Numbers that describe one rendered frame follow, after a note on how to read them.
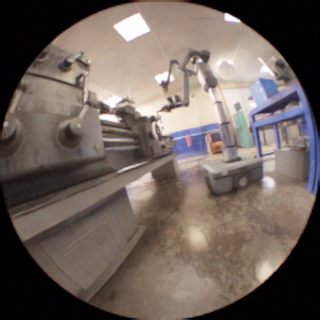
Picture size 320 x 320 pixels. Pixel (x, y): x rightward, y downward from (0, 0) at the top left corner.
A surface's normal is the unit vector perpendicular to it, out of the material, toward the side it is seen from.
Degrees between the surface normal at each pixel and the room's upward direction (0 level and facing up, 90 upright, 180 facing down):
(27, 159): 90
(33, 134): 90
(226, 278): 0
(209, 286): 0
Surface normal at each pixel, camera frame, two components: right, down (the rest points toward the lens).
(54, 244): 0.93, -0.18
